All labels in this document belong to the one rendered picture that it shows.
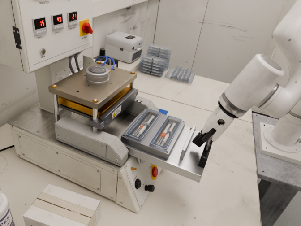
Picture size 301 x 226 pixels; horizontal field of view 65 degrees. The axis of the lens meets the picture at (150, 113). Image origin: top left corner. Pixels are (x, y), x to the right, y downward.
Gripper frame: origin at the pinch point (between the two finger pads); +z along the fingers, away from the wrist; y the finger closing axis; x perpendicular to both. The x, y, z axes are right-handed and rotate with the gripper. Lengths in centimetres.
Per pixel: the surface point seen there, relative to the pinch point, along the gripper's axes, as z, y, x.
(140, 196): 25.4, -12.7, 4.2
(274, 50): 3, 214, -41
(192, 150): 4.2, -1.6, -0.4
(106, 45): 42, 89, 80
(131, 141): 8.8, -10.1, 17.7
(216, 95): 25, 91, -7
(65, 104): 12.6, -10.4, 43.0
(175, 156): 5.7, -7.2, 3.6
